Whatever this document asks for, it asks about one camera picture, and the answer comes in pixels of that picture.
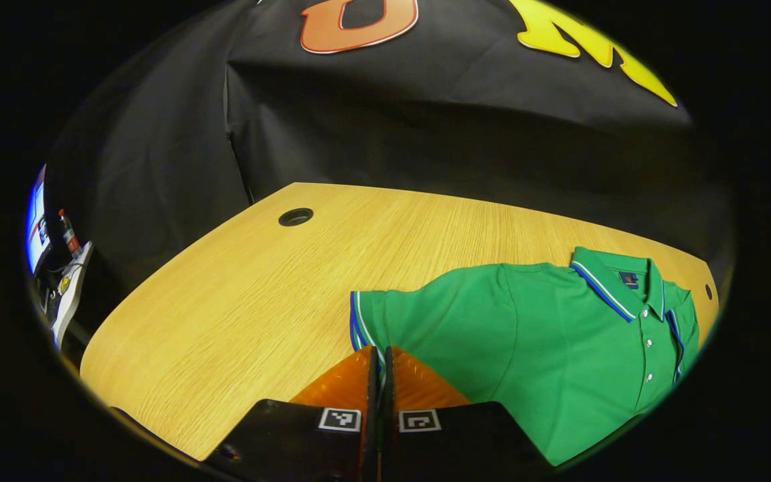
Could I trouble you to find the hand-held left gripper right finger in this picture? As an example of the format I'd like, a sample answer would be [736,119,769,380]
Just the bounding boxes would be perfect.
[380,345,553,482]

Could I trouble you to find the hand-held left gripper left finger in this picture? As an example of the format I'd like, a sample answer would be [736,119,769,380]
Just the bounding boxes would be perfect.
[201,345,381,482]

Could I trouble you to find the green T-shirt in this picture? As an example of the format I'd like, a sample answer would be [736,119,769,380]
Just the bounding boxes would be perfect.
[349,246,701,467]

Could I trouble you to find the white side desk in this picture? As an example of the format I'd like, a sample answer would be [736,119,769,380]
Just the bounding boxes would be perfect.
[48,241,95,349]

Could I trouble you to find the black backdrop cloth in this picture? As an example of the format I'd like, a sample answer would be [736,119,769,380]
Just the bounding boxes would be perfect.
[44,0,738,282]

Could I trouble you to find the red drink bottle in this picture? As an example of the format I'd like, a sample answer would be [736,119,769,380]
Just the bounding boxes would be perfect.
[58,209,82,255]

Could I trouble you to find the computer monitor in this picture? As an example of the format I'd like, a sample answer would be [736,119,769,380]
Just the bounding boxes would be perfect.
[25,164,52,275]

